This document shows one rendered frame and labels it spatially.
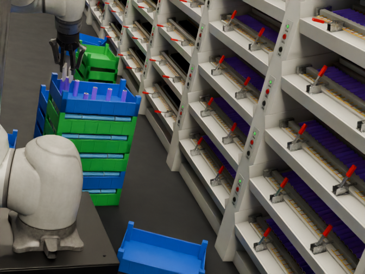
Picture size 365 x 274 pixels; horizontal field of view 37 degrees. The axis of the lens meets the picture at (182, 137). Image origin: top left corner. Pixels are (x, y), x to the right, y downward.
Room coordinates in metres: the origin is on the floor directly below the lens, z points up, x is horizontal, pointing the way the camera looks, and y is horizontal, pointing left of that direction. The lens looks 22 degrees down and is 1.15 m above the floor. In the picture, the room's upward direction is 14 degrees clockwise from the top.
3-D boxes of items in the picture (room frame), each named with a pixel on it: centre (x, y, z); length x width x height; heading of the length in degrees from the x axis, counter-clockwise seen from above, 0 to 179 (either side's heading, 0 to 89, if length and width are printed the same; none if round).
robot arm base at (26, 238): (1.22, 0.29, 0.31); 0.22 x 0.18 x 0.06; 26
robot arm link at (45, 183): (1.24, 0.31, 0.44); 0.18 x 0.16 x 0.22; 104
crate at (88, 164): (1.95, 0.37, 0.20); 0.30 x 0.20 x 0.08; 120
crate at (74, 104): (1.95, 0.37, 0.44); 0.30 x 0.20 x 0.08; 120
